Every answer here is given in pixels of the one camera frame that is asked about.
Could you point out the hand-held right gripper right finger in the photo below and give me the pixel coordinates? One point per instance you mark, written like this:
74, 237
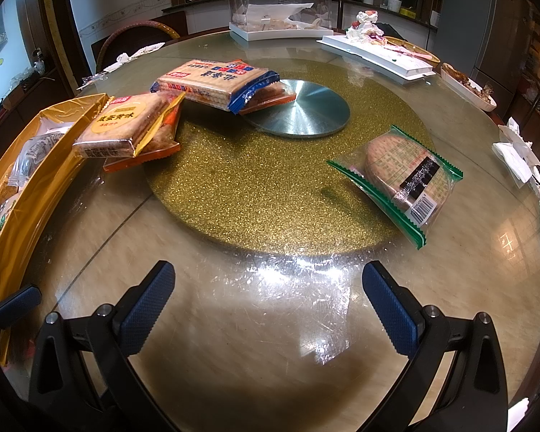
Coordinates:
391, 315

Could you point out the crumpled white tissue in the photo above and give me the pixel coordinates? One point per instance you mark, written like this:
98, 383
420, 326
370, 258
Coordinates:
135, 54

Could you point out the white cup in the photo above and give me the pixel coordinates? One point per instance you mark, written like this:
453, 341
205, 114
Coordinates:
394, 4

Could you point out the white rectangular tray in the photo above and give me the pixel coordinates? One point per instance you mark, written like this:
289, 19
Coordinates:
387, 60

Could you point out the gold cardboard box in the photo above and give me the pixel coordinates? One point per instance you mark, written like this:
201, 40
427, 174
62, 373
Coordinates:
49, 189

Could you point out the clear plastic wrap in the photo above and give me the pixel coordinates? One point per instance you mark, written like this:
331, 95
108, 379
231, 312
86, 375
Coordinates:
90, 80

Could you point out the green-edged round cracker packet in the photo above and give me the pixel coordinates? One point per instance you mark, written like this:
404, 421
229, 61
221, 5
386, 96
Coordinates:
400, 175

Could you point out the round metal disc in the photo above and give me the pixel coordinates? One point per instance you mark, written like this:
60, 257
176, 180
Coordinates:
310, 108

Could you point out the white snack packet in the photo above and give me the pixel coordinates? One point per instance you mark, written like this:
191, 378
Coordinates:
36, 153

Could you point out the yellow label cracker packet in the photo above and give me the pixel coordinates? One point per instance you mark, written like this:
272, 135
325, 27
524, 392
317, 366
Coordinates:
117, 126

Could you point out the white bowl with scraps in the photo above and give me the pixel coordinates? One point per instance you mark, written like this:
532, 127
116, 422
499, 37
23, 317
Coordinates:
470, 87

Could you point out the rattan rim chair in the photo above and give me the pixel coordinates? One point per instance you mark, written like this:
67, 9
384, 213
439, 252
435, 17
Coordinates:
130, 40

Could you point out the white tissues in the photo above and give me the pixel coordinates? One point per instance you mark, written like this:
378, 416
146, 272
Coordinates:
517, 153

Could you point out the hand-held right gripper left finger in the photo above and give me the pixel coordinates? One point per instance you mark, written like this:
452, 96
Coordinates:
144, 315

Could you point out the gold glitter turntable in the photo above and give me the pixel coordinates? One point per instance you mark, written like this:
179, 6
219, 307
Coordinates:
252, 180

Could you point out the blue cracker packet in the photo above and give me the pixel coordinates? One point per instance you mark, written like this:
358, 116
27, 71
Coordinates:
207, 78

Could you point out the grey refrigerator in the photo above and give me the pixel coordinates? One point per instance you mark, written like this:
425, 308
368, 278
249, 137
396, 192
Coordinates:
477, 22

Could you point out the small yellow container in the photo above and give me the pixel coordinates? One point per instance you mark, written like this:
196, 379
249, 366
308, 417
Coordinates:
408, 12

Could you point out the crumpled tissue pile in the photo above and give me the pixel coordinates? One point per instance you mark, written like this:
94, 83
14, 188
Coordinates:
364, 24

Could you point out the wicker basket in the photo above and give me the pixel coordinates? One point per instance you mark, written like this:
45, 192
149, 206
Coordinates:
414, 47

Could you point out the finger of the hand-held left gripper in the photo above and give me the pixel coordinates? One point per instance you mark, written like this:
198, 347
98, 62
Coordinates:
18, 301

